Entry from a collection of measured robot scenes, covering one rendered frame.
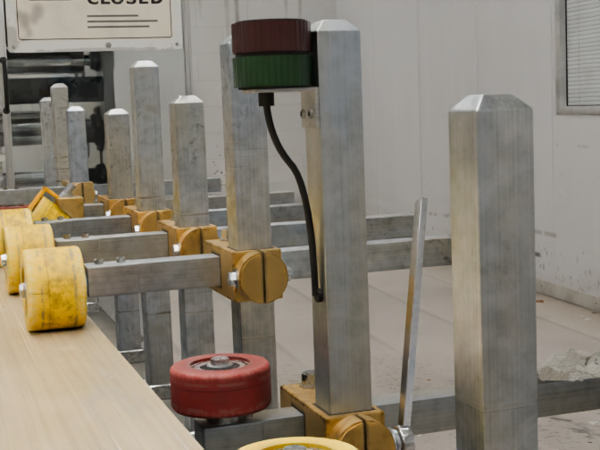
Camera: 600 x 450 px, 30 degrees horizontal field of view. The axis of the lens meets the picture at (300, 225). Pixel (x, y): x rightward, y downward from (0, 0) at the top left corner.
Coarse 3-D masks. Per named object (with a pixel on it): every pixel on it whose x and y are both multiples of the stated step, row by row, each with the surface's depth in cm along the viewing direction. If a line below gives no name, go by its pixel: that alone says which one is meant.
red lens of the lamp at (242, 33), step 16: (240, 32) 82; (256, 32) 81; (272, 32) 81; (288, 32) 81; (304, 32) 82; (240, 48) 82; (256, 48) 81; (272, 48) 81; (288, 48) 81; (304, 48) 82
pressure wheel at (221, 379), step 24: (192, 360) 91; (216, 360) 89; (240, 360) 91; (264, 360) 90; (192, 384) 86; (216, 384) 85; (240, 384) 86; (264, 384) 88; (192, 408) 86; (216, 408) 85; (240, 408) 86; (264, 408) 88
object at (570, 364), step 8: (560, 352) 100; (568, 352) 99; (576, 352) 102; (584, 352) 102; (552, 360) 99; (560, 360) 99; (568, 360) 99; (576, 360) 99; (584, 360) 99; (592, 360) 99; (544, 368) 97; (552, 368) 97; (560, 368) 99; (568, 368) 99; (576, 368) 97; (584, 368) 98; (592, 368) 98; (544, 376) 97; (552, 376) 97; (560, 376) 97; (568, 376) 97; (576, 376) 97; (584, 376) 97; (592, 376) 97
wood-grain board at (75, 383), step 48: (0, 288) 136; (0, 336) 107; (48, 336) 106; (96, 336) 105; (0, 384) 88; (48, 384) 87; (96, 384) 86; (144, 384) 86; (0, 432) 74; (48, 432) 74; (96, 432) 73; (144, 432) 73
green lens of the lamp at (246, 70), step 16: (240, 64) 82; (256, 64) 81; (272, 64) 81; (288, 64) 82; (304, 64) 82; (240, 80) 83; (256, 80) 82; (272, 80) 81; (288, 80) 82; (304, 80) 83
